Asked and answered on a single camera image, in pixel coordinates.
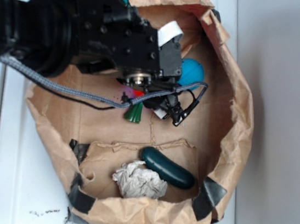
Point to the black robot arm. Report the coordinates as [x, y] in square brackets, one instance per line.
[41, 38]

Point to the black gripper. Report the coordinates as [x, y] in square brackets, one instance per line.
[110, 37]

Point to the brown paper bag tray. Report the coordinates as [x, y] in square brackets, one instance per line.
[86, 146]

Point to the blue dimpled ball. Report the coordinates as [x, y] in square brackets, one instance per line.
[192, 72]

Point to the dark green toy cucumber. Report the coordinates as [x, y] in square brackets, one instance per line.
[167, 170]

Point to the orange toy carrot green stem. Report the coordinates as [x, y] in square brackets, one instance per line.
[134, 113]

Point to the crumpled white paper ball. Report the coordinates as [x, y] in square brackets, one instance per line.
[134, 181]

